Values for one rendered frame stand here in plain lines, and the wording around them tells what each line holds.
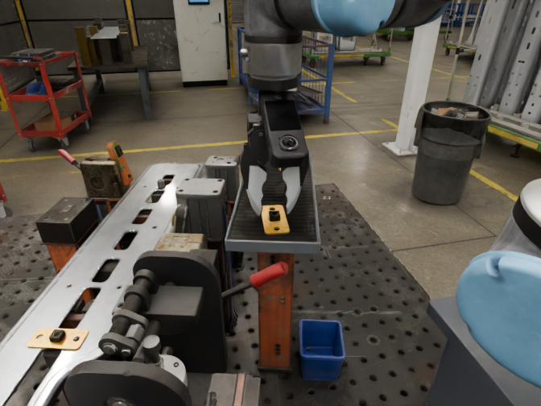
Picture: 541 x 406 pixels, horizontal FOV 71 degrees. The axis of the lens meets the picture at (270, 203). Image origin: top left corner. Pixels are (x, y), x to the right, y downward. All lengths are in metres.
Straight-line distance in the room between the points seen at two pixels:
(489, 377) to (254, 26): 0.49
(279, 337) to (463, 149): 2.43
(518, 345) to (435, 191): 2.87
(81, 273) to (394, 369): 0.73
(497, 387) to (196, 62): 6.77
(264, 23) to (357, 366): 0.78
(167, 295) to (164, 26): 7.39
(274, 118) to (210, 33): 6.51
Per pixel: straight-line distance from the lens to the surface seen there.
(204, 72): 7.06
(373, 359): 1.02
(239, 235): 0.57
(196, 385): 0.63
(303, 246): 0.54
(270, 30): 0.50
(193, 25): 6.96
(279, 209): 0.62
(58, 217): 0.99
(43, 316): 0.77
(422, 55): 4.01
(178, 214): 0.76
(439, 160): 3.09
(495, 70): 5.06
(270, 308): 0.82
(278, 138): 0.47
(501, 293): 0.33
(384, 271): 1.27
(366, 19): 0.42
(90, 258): 0.87
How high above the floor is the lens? 1.48
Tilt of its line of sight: 29 degrees down
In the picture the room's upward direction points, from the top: straight up
